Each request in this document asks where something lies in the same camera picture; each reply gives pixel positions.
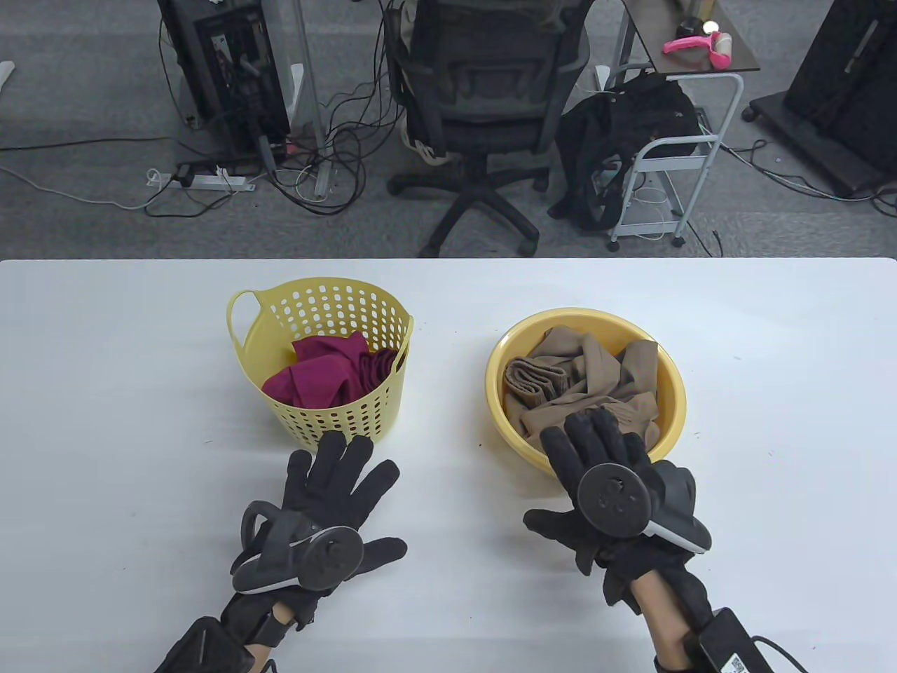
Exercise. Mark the person's right hand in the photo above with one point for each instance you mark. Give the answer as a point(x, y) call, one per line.
point(603, 442)

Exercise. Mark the person's left hand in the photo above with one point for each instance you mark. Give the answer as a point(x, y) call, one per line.
point(336, 484)

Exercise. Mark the tan shorts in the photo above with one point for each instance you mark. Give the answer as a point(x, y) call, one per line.
point(596, 371)

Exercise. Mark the maroon shorts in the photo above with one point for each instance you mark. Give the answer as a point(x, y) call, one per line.
point(315, 378)

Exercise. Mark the black forearm brace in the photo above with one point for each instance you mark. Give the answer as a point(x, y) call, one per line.
point(200, 648)

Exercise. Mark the person's left forearm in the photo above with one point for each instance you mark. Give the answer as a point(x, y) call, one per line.
point(261, 660)

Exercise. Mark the person's right forearm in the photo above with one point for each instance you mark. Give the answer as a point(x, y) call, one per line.
point(662, 624)

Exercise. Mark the grey handheld controller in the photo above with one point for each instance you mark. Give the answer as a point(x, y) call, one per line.
point(329, 557)
point(613, 501)

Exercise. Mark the yellow plastic basin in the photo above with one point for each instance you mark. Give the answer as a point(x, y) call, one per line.
point(499, 364)

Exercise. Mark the yellow perforated plastic basket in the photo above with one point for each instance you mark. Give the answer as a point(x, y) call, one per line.
point(247, 350)

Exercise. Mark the black wrist band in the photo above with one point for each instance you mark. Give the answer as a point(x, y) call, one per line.
point(266, 631)

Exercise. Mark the black braided controller tether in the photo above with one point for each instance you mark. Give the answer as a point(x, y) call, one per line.
point(697, 596)

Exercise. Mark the black battery box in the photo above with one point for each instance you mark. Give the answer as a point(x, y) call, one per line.
point(729, 645)

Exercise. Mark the black backpack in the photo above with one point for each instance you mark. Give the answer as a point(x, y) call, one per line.
point(631, 119)

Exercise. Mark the white power strip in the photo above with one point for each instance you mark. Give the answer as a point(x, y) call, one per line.
point(210, 181)

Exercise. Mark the beige bag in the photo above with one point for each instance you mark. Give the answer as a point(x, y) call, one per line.
point(427, 151)

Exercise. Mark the black office chair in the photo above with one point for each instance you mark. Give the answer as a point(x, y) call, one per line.
point(483, 105)

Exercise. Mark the grey metal desk leg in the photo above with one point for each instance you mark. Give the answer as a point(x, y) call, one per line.
point(312, 105)

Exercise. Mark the pink handheld tool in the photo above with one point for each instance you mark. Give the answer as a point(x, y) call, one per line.
point(690, 44)

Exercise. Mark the white cart with brown top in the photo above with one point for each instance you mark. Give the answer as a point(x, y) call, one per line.
point(655, 31)

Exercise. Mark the small black device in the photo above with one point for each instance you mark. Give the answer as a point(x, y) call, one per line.
point(690, 28)

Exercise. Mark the black computer tower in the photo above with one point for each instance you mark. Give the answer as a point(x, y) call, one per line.
point(231, 70)

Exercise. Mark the black wheeled cabinet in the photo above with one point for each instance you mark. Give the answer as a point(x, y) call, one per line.
point(841, 70)

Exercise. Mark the white desk foot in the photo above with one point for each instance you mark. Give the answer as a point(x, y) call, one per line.
point(5, 73)

